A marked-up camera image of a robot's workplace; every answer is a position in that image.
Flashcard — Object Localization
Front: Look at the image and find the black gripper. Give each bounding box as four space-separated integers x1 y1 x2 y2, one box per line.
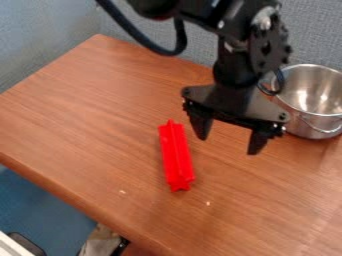
181 83 290 155

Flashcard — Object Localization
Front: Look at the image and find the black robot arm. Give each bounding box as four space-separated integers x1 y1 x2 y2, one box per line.
129 0 293 155

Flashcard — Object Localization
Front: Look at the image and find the metal pot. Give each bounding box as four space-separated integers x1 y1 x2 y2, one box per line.
269 63 342 140

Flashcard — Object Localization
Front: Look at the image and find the crumpled beige cloth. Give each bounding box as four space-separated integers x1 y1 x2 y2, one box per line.
78 223 122 256

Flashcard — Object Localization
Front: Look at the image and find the red plastic block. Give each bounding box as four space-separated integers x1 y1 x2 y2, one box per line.
158 119 195 192

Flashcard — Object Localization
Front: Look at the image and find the white object at corner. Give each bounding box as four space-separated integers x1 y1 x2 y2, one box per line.
0 231 35 256

